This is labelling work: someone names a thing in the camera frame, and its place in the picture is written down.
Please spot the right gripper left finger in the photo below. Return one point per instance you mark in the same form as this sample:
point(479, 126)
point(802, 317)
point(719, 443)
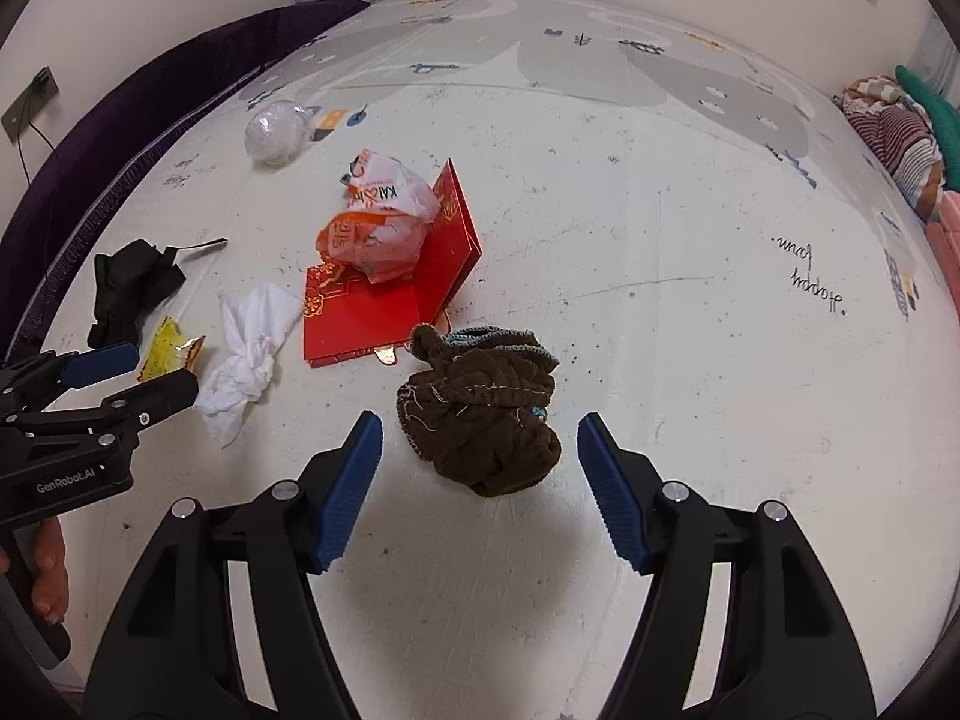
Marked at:
point(317, 512)

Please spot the black crumpled cloth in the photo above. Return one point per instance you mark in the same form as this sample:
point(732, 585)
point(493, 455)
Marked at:
point(130, 284)

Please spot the orange white plastic bag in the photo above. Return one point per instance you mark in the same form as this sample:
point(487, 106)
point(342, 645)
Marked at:
point(387, 217)

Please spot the person's left hand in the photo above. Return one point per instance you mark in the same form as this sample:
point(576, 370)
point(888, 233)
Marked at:
point(50, 593)

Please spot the crumpled clear plastic ball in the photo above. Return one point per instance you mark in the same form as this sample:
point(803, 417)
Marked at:
point(278, 133)

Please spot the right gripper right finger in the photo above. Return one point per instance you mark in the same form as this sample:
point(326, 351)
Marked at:
point(642, 511)

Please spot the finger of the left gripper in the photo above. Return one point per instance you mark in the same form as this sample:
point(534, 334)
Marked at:
point(146, 403)
point(100, 364)

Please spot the brown knitted cloth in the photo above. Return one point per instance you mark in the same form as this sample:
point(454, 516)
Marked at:
point(478, 411)

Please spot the dark wall socket plate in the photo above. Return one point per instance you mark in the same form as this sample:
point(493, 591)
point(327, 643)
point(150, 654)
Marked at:
point(20, 114)

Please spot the white tissue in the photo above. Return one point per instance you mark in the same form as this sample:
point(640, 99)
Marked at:
point(254, 330)

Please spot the pink folded blanket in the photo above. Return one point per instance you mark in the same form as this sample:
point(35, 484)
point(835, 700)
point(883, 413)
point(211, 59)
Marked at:
point(943, 233)

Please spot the red gift envelope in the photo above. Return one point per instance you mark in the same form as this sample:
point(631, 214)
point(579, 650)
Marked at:
point(347, 316)

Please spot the striped folded cloth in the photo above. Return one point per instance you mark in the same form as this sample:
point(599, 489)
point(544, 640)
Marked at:
point(899, 132)

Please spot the yellow foil wrapper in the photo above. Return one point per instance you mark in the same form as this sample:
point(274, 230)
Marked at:
point(170, 350)

